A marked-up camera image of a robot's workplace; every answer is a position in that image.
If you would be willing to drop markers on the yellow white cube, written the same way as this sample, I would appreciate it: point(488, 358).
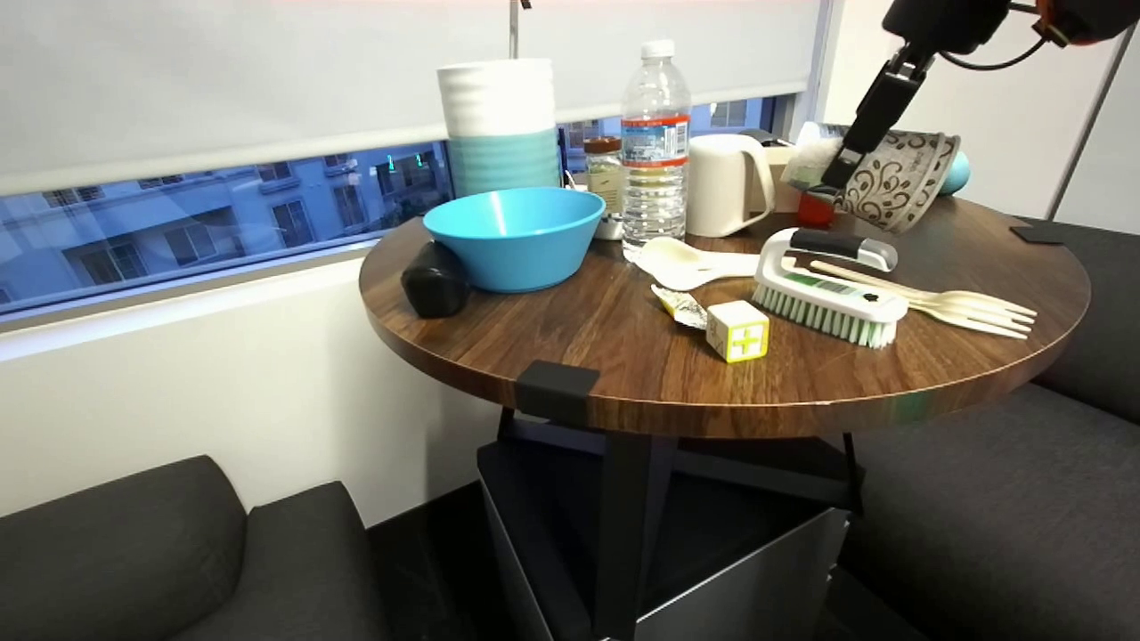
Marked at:
point(739, 328)

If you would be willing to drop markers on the clear plastic water bottle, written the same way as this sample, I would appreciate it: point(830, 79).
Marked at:
point(652, 144)

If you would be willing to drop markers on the white teal stacked container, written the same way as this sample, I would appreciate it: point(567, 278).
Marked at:
point(500, 117)

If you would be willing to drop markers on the window with building view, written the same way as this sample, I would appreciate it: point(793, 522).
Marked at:
point(180, 233)

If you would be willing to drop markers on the small cream plastic scoop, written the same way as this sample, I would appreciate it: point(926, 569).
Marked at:
point(679, 306)

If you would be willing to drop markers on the white roller blind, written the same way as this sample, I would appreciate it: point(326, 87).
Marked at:
point(235, 83)

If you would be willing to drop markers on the black orange wrist camera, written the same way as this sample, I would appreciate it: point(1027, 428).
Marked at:
point(1089, 18)

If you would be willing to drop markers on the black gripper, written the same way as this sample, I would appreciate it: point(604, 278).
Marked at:
point(944, 24)

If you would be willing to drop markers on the white swirl patterned paper cup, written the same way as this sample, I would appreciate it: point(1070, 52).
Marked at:
point(909, 180)

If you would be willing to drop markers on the blue plastic bowl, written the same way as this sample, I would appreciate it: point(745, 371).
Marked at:
point(510, 244)

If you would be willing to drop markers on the dark grey sofa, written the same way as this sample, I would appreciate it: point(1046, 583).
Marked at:
point(1018, 510)
point(143, 557)

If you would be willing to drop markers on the round dark wood table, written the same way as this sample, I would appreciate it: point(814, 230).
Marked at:
point(591, 351)

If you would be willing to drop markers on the wooden fork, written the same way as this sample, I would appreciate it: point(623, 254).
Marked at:
point(975, 306)

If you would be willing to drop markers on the small orange cup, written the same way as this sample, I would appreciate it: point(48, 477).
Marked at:
point(815, 208)

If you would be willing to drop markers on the small dark lidded jar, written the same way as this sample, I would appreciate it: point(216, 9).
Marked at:
point(604, 180)

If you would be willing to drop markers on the white scrub brush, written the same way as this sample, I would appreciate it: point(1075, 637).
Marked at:
point(824, 304)

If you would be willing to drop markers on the black table edge clamp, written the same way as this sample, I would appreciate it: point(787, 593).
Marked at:
point(1037, 233)
point(557, 388)

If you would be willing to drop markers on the grey metal box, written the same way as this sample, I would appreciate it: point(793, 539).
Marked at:
point(761, 583)

